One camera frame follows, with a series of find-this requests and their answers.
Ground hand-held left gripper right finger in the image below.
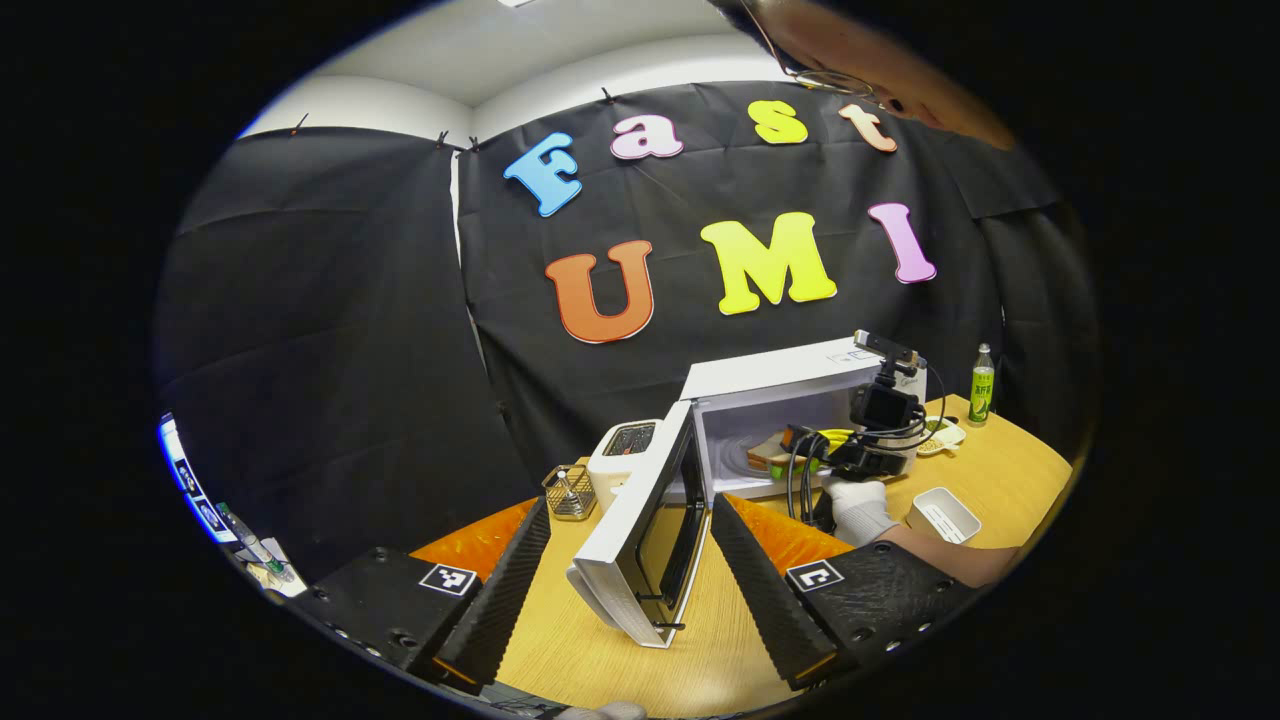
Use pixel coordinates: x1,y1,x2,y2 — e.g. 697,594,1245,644
710,492,981,693

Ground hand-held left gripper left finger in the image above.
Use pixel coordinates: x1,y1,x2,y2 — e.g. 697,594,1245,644
288,497,553,696

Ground toast sandwich with lettuce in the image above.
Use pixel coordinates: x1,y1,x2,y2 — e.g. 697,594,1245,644
748,432,803,473

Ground white microwave oven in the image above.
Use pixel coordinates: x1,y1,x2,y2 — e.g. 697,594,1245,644
566,337,929,649

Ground white divided food tray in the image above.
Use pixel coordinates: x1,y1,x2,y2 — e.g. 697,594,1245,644
915,415,968,458

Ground green drink bottle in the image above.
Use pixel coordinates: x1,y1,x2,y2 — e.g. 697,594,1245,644
968,344,997,427

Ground white rectangular container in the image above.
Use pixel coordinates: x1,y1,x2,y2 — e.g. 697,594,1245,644
907,487,983,545

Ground white toaster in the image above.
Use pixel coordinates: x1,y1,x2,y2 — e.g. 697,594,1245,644
587,420,663,511

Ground white stand with pens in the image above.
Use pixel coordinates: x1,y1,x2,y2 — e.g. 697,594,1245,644
215,503,306,601

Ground black backdrop cloth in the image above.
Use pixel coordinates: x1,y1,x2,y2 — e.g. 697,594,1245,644
155,80,1101,581

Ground thin-rimmed glasses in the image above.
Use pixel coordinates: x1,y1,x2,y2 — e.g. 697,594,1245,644
740,0,886,101

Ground black cable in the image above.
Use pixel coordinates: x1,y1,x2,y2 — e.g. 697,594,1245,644
785,430,839,533

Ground small wire basket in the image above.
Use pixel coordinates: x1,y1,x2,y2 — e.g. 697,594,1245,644
541,463,599,522

